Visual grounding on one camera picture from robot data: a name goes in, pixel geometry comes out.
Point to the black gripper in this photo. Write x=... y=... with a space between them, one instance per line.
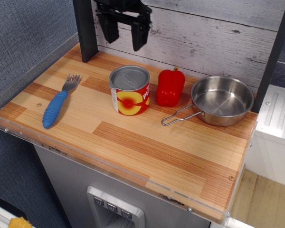
x=130 y=12

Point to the red peach can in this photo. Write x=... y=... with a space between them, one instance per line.
x=130 y=89

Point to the red bell pepper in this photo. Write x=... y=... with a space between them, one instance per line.
x=170 y=86

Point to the small steel pan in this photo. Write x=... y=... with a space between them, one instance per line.
x=218 y=101

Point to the grey toy fridge cabinet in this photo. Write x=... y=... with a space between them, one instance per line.
x=71 y=179

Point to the white toy sink unit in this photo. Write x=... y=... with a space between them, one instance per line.
x=266 y=153

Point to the yellow sponge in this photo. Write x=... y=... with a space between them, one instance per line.
x=19 y=223

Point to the white black tray corner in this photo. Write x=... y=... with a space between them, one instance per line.
x=8 y=212

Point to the dark grey left post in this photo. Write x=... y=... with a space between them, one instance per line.
x=85 y=28

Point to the dark grey post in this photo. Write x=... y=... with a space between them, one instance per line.
x=85 y=28
x=273 y=58

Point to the blue handled fork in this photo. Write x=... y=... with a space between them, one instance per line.
x=53 y=109

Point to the dark grey right post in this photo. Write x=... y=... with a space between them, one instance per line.
x=273 y=58

